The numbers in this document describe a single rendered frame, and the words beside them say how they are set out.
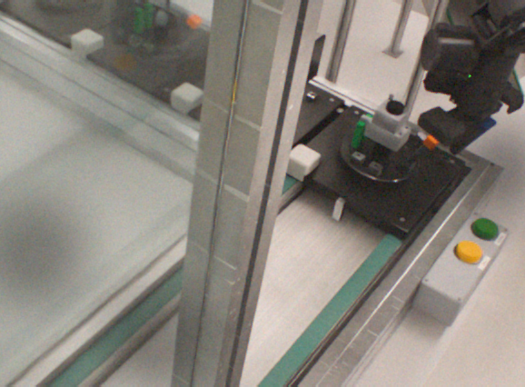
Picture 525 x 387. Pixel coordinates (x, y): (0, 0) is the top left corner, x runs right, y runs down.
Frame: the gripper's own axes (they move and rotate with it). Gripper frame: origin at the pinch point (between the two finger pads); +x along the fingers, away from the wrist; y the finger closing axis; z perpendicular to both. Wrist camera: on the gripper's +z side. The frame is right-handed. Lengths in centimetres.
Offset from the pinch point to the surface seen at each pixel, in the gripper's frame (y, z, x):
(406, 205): 3.4, 2.3, 15.6
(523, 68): -47, 16, 13
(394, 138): 1.0, 10.3, 7.9
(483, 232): -3.1, -9.0, 15.1
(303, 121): 3.3, 28.1, 16.5
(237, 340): 73, -28, -39
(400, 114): -0.3, 11.7, 4.2
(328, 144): 4.0, 20.8, 16.2
